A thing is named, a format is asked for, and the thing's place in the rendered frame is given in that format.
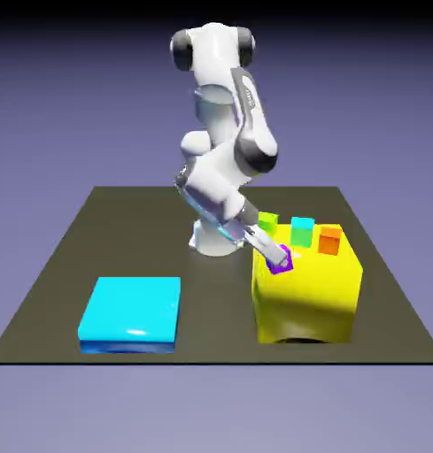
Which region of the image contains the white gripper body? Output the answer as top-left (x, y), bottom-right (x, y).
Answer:
top-left (244, 224), bottom-right (289, 269)

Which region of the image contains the small purple cube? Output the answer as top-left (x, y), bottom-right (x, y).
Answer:
top-left (264, 242), bottom-right (295, 276)

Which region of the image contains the small green cube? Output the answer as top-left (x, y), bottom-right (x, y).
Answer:
top-left (257, 211), bottom-right (280, 234)

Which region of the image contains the small cyan cube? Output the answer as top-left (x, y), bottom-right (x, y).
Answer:
top-left (290, 216), bottom-right (315, 248)

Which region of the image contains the small orange cube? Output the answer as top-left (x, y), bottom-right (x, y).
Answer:
top-left (317, 226), bottom-right (344, 256)

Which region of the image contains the large yellow box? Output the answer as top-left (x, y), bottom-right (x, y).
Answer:
top-left (251, 222), bottom-right (365, 345)

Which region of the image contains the large cyan box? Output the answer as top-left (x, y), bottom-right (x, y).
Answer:
top-left (76, 276), bottom-right (182, 355)

